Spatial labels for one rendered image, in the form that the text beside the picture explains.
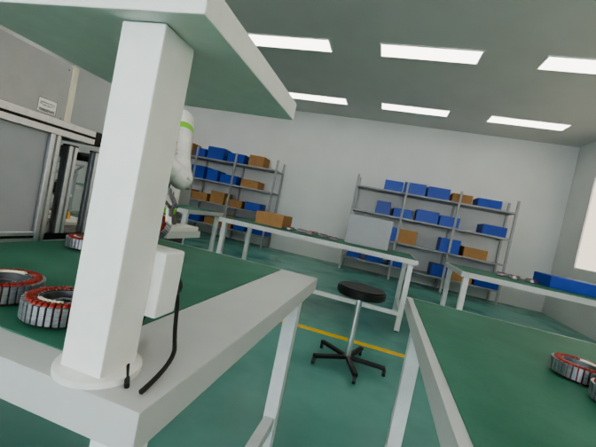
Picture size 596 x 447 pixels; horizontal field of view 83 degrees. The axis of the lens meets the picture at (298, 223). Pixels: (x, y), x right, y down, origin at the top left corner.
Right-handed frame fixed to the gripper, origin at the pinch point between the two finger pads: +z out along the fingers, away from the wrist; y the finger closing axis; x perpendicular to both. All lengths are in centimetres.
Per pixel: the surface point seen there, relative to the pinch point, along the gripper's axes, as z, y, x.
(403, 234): -255, -189, -526
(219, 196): -444, 178, -467
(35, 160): 1.0, 10.4, 41.1
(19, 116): -2, 5, 52
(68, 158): -6.1, 8.1, 34.0
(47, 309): 59, -24, 54
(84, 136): -12.8, 2.8, 35.3
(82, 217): 2.5, 16.3, 16.3
